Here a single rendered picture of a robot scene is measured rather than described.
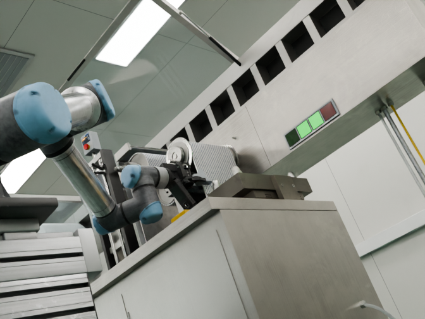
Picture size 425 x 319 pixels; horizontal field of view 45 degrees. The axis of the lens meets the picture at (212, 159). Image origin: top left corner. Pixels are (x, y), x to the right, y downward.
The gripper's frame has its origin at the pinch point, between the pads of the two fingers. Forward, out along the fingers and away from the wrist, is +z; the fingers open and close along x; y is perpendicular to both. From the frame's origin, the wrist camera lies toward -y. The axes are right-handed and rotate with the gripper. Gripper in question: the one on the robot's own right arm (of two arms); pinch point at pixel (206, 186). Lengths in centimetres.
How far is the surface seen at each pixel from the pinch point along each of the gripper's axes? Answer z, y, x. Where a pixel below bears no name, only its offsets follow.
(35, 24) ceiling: 13, 171, 99
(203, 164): 2.2, 9.3, -0.4
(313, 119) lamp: 29.8, 10.3, -35.3
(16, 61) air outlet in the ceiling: 15, 169, 133
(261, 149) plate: 30.6, 13.8, -8.4
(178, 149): -4.5, 17.2, 3.3
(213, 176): 5.3, 4.3, -0.4
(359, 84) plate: 30, 11, -57
